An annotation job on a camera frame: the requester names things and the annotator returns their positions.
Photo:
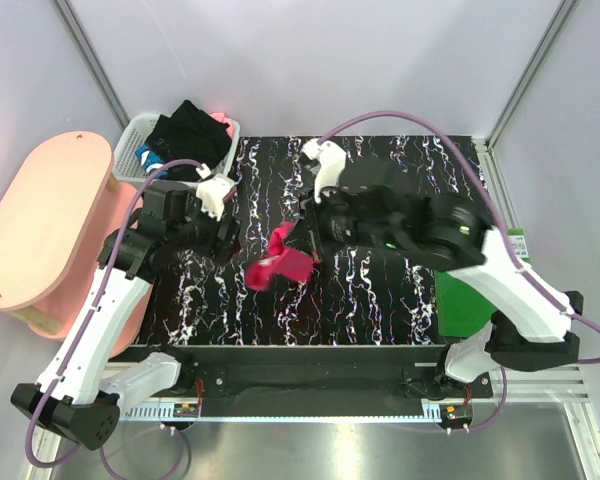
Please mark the aluminium frame post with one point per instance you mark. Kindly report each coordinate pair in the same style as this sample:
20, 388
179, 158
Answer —
89, 56
557, 24

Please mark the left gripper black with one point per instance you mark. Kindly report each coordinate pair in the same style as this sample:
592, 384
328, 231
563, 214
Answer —
216, 247

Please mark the right small controller board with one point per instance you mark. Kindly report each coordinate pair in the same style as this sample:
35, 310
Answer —
457, 413

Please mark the right aluminium frame post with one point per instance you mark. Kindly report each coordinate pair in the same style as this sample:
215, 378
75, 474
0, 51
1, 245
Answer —
557, 24

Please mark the black marble pattern mat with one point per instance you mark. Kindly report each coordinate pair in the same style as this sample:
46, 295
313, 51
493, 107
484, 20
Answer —
366, 297

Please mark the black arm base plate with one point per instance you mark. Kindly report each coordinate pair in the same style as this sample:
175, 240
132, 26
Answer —
328, 374

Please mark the pink three tier shelf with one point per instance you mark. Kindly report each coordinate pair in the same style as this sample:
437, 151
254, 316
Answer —
54, 218

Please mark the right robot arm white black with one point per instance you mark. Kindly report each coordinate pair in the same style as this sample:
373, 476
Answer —
530, 330

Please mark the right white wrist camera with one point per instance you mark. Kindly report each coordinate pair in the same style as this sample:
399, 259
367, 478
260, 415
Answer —
331, 162

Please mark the white slotted cable duct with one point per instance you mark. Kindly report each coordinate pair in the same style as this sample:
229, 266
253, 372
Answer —
404, 411

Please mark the black t shirt in basket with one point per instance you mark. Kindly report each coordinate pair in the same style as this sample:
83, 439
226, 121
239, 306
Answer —
190, 133

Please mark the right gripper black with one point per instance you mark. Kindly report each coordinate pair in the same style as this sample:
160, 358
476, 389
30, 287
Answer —
326, 197

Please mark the left small controller board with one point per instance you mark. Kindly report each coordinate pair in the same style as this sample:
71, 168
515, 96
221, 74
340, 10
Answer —
186, 410

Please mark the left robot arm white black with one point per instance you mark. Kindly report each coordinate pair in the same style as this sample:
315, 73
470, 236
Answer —
71, 398

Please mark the light pink garment in basket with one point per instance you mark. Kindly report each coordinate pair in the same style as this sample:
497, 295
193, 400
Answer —
228, 122

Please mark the left aluminium frame post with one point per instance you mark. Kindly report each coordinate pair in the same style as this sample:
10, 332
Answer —
89, 56

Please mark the small controller board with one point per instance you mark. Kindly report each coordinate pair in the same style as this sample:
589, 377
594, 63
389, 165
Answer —
186, 410
457, 413

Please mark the pink red t shirt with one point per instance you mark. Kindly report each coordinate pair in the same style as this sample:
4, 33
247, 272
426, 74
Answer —
280, 260

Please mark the white plastic laundry basket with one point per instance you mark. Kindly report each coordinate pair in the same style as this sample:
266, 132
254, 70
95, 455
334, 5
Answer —
127, 169

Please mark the aluminium rail front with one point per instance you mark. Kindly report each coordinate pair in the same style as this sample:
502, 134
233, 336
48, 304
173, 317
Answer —
559, 385

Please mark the green cutting mat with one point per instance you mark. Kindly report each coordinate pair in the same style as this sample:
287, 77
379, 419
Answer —
461, 310

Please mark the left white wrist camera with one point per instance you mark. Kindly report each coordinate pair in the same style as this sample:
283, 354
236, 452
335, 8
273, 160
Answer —
213, 193

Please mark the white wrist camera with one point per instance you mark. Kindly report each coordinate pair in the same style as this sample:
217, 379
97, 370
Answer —
213, 193
331, 162

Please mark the blue white garment in basket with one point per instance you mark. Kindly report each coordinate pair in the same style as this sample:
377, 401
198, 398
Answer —
148, 160

